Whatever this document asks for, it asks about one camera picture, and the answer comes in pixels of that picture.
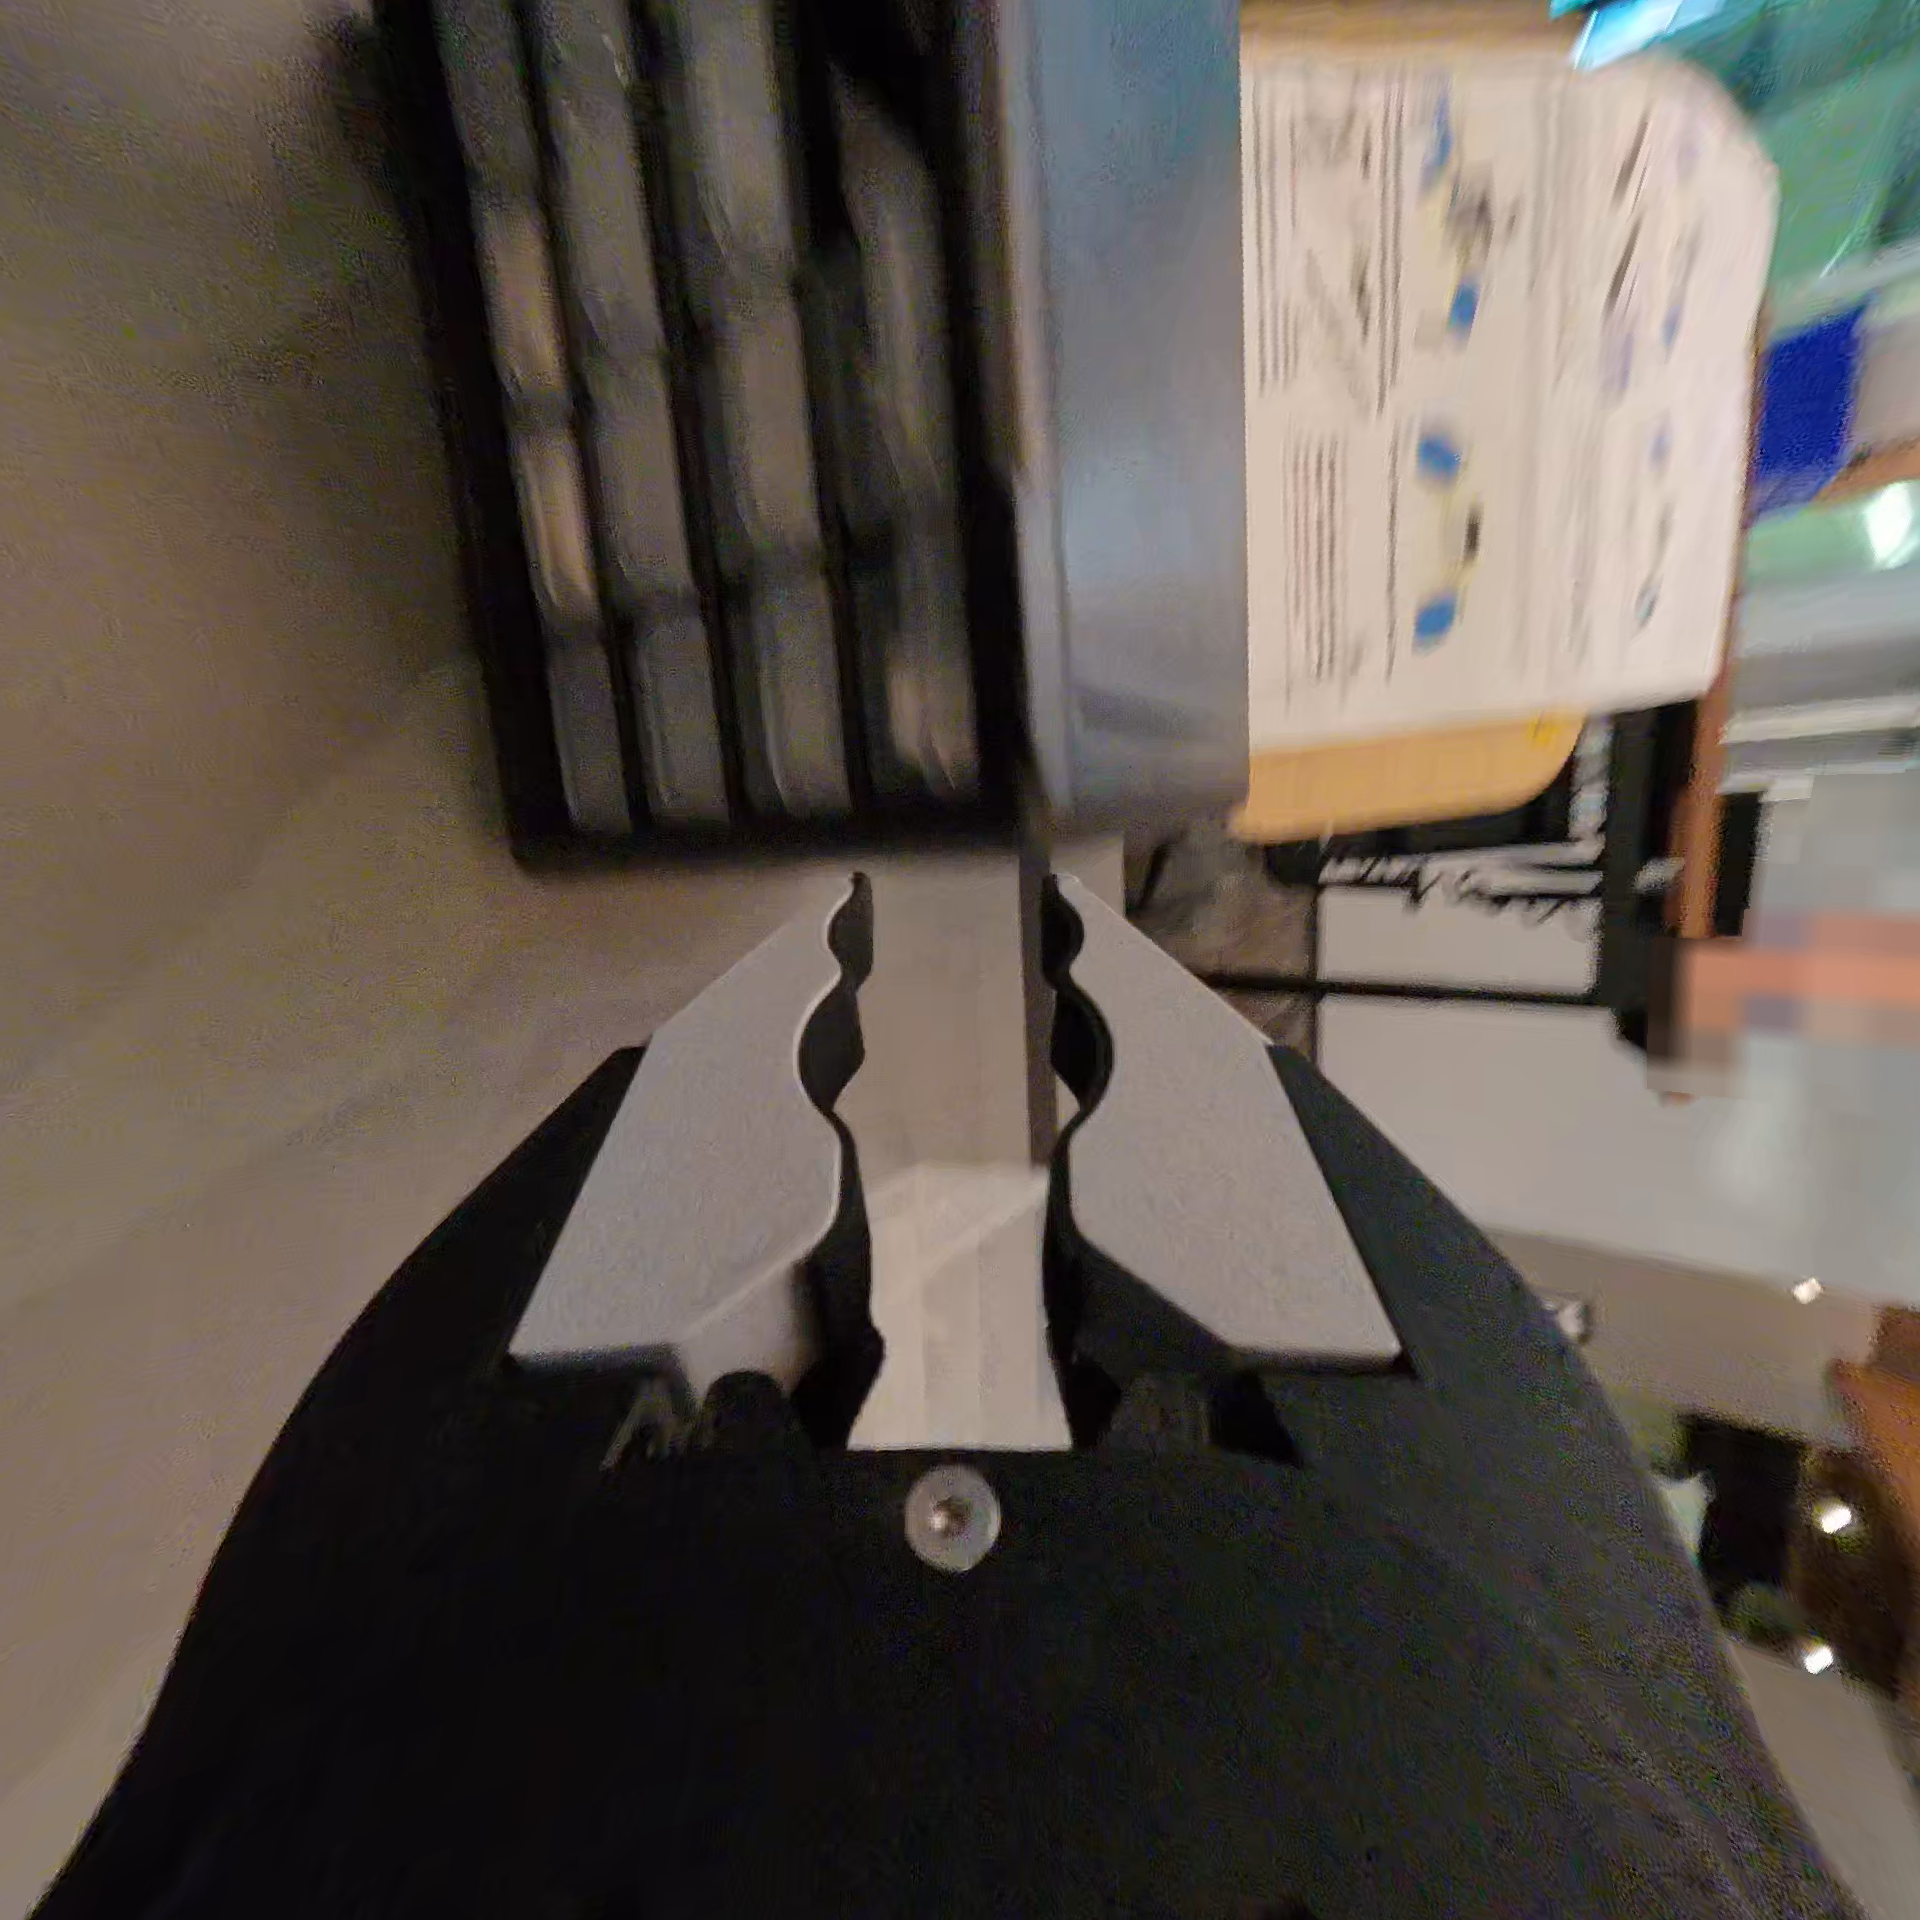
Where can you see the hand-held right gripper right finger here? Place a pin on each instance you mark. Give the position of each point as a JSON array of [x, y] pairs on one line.
[[1200, 1172]]

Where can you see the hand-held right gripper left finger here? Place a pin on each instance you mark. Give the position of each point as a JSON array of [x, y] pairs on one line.
[[705, 1172]]

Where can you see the black drawer cabinet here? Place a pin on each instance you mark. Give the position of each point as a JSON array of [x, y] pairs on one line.
[[493, 599]]

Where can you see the set of small clear drawers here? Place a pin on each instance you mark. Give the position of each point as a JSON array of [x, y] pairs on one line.
[[661, 451]]

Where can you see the wooden display board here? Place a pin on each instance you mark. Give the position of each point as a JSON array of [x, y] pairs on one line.
[[1395, 782]]

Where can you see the printed instruction sheet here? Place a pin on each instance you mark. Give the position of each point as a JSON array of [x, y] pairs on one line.
[[1499, 377]]

